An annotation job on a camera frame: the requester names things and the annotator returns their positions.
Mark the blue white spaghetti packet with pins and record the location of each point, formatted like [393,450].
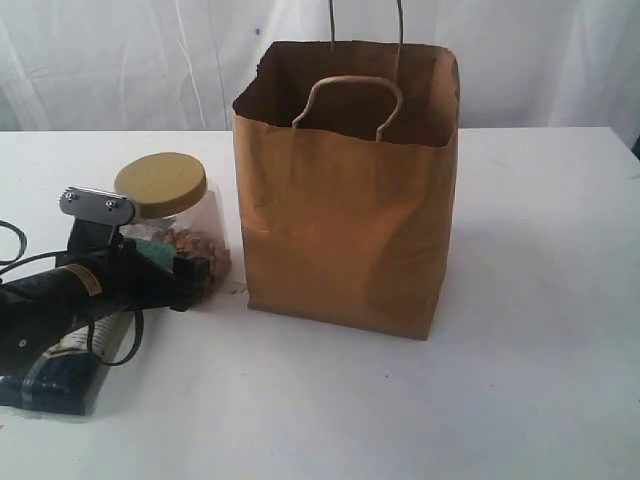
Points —
[67,378]

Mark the large brown paper shopping bag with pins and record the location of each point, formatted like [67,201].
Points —
[346,164]

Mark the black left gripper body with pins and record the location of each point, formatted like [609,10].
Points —
[113,263]

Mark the white backdrop curtain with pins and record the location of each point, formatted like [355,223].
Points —
[178,65]

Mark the nut jar with gold lid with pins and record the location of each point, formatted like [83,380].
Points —
[178,215]

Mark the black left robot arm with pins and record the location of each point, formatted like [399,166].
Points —
[39,310]

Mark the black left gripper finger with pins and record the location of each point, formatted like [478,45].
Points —
[193,281]
[98,206]

